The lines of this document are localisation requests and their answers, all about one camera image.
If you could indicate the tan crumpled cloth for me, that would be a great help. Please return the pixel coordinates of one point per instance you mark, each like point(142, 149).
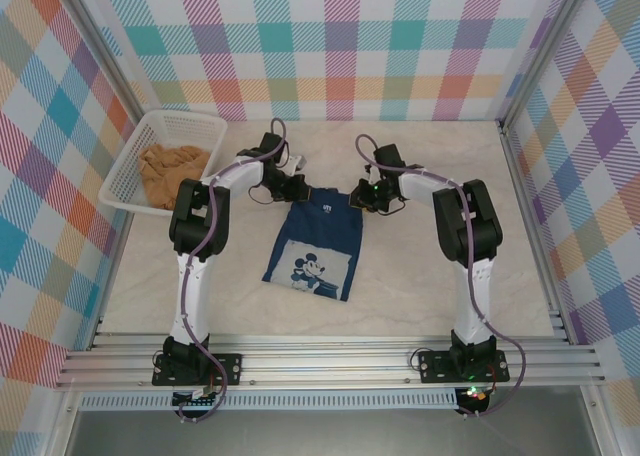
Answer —
point(160, 171)

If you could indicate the white perforated plastic basket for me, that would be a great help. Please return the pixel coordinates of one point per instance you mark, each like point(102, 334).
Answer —
point(120, 186)

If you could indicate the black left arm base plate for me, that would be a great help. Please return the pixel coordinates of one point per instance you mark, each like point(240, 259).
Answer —
point(230, 368)

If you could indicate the green circuit board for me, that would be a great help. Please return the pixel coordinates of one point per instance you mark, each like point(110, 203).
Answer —
point(197, 401)

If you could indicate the aluminium frame post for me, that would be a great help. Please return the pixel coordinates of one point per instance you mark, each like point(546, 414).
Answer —
point(545, 41)
point(100, 41)

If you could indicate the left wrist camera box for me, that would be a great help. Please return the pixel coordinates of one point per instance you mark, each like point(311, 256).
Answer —
point(296, 161)

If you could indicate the black controller box with LED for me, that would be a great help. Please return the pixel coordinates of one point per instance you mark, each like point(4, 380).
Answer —
point(475, 398)

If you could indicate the grey metal shelf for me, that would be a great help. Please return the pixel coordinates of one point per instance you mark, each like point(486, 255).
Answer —
point(325, 436)

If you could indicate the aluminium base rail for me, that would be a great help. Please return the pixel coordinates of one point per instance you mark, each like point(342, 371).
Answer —
point(325, 361)

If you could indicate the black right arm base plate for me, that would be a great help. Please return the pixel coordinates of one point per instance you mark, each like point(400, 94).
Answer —
point(432, 366)

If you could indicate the navy blue t-shirt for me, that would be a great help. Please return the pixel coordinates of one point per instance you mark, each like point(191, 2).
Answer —
point(320, 226)

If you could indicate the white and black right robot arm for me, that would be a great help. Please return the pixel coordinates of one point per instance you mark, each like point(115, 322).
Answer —
point(475, 296)

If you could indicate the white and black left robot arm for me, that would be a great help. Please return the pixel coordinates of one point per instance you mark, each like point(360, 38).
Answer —
point(192, 296)

